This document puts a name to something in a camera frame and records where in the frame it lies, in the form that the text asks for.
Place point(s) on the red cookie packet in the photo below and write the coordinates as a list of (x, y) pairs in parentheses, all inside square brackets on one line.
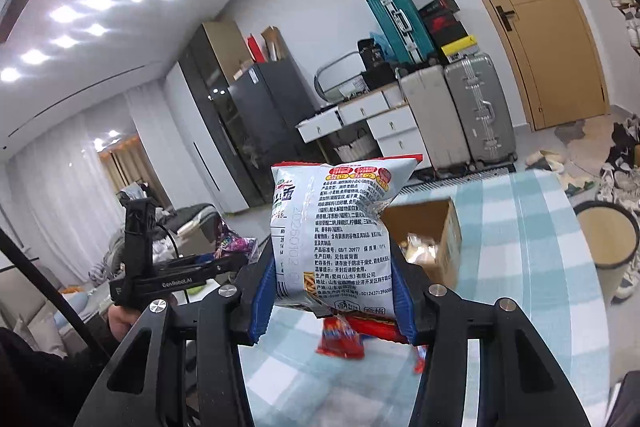
[(340, 339)]

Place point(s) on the person's left hand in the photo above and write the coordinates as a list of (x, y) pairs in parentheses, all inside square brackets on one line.
[(122, 324)]

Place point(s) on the group of ceiling spotlights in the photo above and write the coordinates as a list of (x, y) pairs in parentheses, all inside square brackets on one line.
[(97, 2)]

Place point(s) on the brown cardboard box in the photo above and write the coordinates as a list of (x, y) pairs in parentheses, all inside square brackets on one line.
[(445, 247)]

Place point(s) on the silver suitcase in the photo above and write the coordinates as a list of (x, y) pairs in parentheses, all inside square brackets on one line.
[(480, 112)]

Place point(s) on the plain black shoebox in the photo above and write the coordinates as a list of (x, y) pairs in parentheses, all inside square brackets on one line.
[(452, 38)]

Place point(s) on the teal suitcase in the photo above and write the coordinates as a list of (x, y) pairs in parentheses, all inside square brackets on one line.
[(395, 22)]

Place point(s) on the person's left forearm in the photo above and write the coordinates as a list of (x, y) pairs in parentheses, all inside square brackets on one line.
[(40, 382)]

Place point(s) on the dark grey fridge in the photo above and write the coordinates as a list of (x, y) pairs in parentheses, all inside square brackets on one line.
[(270, 127)]

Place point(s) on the small red snack packet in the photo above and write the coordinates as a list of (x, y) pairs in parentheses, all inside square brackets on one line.
[(420, 359)]

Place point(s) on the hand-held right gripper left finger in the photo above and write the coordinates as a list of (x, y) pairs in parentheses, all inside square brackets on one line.
[(261, 307)]

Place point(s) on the purple grape candy packet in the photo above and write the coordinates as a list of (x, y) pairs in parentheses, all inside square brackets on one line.
[(232, 244)]

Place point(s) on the tall glass-door cabinet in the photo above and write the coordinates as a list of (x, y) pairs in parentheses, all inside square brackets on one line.
[(210, 72)]

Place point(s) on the white noodle packet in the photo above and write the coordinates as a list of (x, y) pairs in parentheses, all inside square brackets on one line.
[(340, 227)]

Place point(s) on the checked tablecloth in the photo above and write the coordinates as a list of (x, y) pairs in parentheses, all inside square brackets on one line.
[(500, 257)]

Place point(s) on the red-orange snack packet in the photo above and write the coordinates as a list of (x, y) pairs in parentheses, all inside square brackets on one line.
[(377, 329)]

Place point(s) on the grey armchair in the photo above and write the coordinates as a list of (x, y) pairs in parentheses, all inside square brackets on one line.
[(192, 219)]

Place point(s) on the black bag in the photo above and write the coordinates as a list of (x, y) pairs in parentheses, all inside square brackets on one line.
[(371, 54)]

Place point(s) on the red box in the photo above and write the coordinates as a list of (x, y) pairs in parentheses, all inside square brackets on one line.
[(257, 49)]

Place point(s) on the pale yellow snack packet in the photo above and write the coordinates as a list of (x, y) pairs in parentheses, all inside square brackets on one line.
[(422, 249)]

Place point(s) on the white sheer curtain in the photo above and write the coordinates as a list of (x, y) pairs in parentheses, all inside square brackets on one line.
[(75, 187)]

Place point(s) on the beige suitcase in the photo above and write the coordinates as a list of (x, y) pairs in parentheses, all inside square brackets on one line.
[(432, 122)]

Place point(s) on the black storage box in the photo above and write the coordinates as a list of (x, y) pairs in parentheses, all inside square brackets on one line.
[(380, 78)]

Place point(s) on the beige round trash bin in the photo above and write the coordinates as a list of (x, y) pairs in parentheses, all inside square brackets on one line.
[(607, 232)]

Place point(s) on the black and red shoebox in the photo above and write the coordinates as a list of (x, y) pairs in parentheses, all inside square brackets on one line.
[(445, 26)]

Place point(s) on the brown curtain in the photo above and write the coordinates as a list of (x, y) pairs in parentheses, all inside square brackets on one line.
[(130, 167)]

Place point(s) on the flat cardboard box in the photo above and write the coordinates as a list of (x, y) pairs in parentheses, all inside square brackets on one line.
[(246, 71)]

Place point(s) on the white drawer desk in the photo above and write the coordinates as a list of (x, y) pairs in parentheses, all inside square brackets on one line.
[(395, 122)]

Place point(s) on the blue plastic bag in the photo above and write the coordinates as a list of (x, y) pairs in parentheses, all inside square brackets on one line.
[(385, 42)]

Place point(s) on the woven laundry basket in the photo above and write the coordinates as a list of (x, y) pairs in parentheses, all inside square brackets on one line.
[(355, 147)]

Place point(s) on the oval metal-framed mirror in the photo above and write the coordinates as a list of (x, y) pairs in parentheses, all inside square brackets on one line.
[(322, 72)]

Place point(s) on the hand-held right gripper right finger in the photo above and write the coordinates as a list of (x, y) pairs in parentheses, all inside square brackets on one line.
[(404, 307)]

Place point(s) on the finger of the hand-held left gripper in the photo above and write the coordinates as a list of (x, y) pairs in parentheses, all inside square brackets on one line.
[(220, 273), (210, 261)]

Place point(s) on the tall open cardboard box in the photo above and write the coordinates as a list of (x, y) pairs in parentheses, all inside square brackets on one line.
[(275, 43)]

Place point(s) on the wooden door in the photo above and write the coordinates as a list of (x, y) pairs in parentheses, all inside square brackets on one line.
[(540, 32)]

